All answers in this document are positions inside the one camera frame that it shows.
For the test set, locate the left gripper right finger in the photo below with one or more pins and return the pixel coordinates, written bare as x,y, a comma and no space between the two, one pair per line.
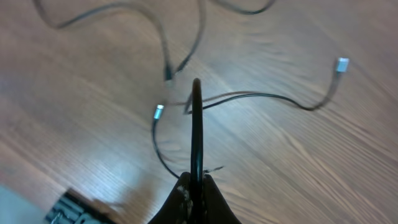
215,209

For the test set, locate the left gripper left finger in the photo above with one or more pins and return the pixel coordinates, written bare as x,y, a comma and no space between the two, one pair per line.
178,207

